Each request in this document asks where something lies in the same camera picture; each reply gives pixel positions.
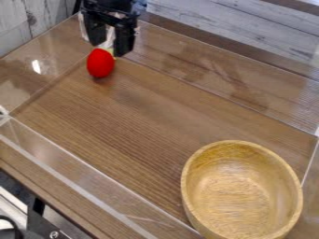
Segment wooden oval bowl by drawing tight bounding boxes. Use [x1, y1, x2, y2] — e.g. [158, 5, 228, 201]
[181, 140, 304, 239]

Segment black cable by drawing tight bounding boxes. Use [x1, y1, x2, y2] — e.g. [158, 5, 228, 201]
[0, 215, 27, 239]

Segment red toy strawberry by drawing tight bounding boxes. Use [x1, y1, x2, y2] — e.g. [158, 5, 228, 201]
[86, 49, 115, 78]

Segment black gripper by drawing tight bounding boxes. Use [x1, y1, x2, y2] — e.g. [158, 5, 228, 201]
[82, 0, 147, 57]

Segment clear acrylic tray wall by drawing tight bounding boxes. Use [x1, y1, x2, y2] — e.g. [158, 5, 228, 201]
[0, 18, 319, 239]

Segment black metal table bracket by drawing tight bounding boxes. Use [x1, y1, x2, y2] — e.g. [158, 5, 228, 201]
[27, 197, 86, 239]

